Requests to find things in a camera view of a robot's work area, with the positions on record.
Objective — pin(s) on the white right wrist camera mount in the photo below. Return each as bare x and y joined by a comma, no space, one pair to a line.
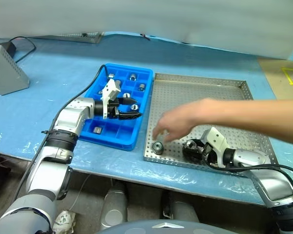
218,140

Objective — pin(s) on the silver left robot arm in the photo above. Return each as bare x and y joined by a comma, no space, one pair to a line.
70,117

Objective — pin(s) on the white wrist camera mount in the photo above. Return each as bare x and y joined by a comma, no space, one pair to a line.
218,140
108,89

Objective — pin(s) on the grey perforated metal enclosure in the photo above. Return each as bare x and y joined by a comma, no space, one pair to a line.
5,70

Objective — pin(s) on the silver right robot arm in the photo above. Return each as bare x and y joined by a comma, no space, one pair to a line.
254,157

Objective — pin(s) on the black power adapter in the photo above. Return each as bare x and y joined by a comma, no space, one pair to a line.
9,46

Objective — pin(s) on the blue compartment tray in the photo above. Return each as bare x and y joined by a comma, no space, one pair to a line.
127,131

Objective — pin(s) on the brown cardboard sheet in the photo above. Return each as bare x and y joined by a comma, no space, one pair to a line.
273,83

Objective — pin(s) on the white foam backdrop sheet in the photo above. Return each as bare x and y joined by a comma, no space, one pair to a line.
161,17

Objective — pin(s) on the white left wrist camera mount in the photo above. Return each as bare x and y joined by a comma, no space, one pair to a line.
108,89

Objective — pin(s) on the person's bare forearm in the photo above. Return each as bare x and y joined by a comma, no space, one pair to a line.
258,117

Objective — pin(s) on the grey rounded robot leg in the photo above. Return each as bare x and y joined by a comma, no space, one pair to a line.
183,210
114,207

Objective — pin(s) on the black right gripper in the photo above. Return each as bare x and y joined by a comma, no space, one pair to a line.
207,153

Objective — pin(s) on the flat perforated metal tray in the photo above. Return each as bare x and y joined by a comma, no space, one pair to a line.
88,37

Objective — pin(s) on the crumpled white rag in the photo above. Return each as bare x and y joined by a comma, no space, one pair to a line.
63,220

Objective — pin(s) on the person's bare hand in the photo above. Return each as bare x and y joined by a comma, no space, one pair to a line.
188,117

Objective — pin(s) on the small black clip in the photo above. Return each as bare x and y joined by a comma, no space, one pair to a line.
84,34

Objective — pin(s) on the dark grey robot torso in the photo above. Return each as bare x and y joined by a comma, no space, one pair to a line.
166,229

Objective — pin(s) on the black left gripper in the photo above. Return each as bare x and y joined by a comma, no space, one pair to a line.
112,109

